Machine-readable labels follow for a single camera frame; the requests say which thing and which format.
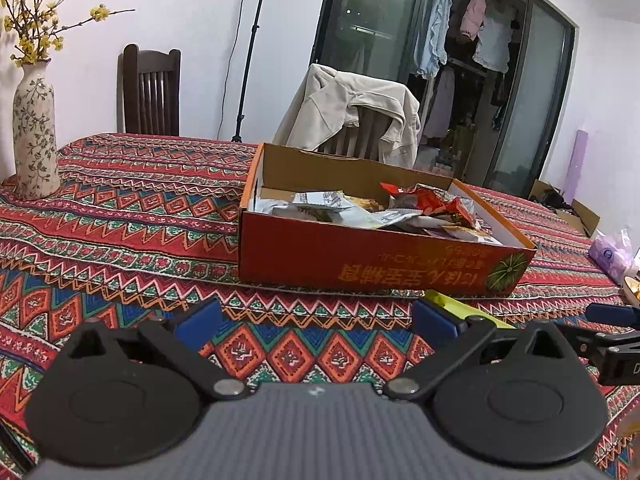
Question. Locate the patterned red tablecloth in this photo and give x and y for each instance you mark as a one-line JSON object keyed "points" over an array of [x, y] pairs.
{"points": [[125, 210]]}

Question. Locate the hanging white garment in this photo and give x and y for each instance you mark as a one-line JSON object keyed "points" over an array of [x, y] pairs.
{"points": [[495, 42]]}

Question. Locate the green snack packet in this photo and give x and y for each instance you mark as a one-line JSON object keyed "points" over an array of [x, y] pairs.
{"points": [[472, 312]]}

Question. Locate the wardrobe with hanging clothes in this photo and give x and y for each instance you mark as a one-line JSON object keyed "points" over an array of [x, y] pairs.
{"points": [[365, 25]]}

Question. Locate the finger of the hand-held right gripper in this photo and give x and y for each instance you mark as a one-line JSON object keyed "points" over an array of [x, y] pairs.
{"points": [[612, 313], [590, 337]]}

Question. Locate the purple tissue pack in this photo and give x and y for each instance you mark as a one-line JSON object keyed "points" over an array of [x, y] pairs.
{"points": [[612, 255]]}

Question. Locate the white and gold packet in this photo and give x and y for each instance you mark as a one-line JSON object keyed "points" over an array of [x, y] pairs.
{"points": [[632, 290]]}

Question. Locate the hanging pink garment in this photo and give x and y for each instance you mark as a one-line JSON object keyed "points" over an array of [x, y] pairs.
{"points": [[473, 15]]}

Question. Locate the orange cardboard box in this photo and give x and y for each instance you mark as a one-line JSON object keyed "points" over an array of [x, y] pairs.
{"points": [[350, 265]]}

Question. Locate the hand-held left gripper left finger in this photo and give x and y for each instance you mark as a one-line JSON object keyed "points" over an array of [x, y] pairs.
{"points": [[197, 320]]}

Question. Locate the brown cardboard box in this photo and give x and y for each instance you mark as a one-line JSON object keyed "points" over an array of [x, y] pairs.
{"points": [[582, 217]]}

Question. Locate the dark wooden chair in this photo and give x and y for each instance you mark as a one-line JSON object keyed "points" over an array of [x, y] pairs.
{"points": [[150, 95]]}

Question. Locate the wooden chair under jacket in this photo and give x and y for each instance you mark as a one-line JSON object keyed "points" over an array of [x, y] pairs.
{"points": [[367, 137]]}

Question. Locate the hanging lilac clothing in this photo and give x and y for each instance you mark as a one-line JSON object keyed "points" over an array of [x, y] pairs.
{"points": [[440, 105]]}

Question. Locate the yellow flower branches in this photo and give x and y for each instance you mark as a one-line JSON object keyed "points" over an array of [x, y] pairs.
{"points": [[35, 20]]}

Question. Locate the studio light on black stand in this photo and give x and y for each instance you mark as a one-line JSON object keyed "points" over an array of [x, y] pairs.
{"points": [[252, 35]]}

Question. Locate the purple rolled mat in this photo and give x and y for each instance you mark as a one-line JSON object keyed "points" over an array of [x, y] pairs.
{"points": [[576, 170]]}

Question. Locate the dark brown snack packet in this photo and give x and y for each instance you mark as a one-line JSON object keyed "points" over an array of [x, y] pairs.
{"points": [[404, 202]]}

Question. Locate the plain white snack packet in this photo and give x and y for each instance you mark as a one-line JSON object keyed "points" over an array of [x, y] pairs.
{"points": [[272, 209]]}

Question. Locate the beige jacket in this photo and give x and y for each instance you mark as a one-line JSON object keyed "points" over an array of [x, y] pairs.
{"points": [[330, 110]]}

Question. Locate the floral ceramic vase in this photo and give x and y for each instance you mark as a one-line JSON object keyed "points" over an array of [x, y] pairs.
{"points": [[36, 135]]}

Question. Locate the hanging light blue shirt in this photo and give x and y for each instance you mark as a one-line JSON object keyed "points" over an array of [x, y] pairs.
{"points": [[432, 30]]}

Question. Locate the orange snack packet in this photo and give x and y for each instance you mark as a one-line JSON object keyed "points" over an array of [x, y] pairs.
{"points": [[472, 235]]}

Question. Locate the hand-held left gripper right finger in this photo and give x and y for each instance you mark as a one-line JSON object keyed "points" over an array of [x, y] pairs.
{"points": [[435, 322]]}

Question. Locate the small red snack packet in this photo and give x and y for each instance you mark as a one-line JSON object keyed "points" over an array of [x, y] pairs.
{"points": [[397, 188]]}

